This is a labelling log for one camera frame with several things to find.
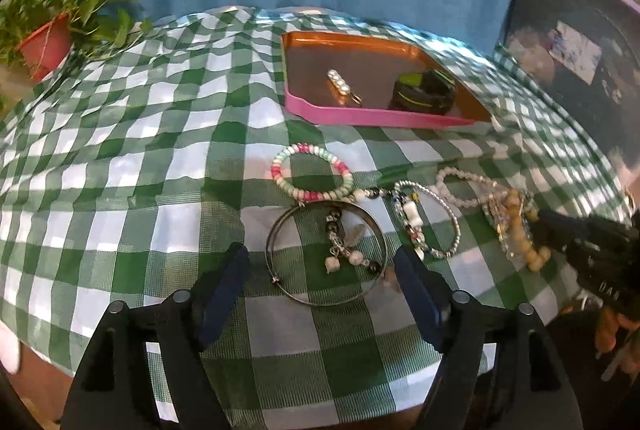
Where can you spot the thin metal bangle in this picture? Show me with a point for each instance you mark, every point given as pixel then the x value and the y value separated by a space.
pixel 274 279

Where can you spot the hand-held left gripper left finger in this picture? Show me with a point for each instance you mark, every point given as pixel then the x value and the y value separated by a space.
pixel 226 295

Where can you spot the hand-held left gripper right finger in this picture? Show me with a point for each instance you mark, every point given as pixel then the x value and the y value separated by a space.
pixel 415 295

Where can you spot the pale paper label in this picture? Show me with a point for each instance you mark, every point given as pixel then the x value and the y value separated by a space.
pixel 575 50

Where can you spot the green white checked tablecloth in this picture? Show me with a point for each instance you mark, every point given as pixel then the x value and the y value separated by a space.
pixel 150 160

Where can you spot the potted green plant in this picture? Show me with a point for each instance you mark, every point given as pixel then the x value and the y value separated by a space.
pixel 47 42

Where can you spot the pearl hair clip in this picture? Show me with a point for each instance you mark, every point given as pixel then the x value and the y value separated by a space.
pixel 340 82

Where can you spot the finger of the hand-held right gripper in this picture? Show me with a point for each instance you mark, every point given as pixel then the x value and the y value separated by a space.
pixel 575 230

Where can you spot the dark cabinet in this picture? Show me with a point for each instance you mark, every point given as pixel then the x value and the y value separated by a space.
pixel 560 120

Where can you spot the black green wristband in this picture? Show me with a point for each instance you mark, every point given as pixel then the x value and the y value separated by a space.
pixel 422 95

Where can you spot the pink tray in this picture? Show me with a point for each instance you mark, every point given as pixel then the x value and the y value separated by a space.
pixel 350 60

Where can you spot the person's right hand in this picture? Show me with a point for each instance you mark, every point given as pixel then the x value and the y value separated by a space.
pixel 607 330

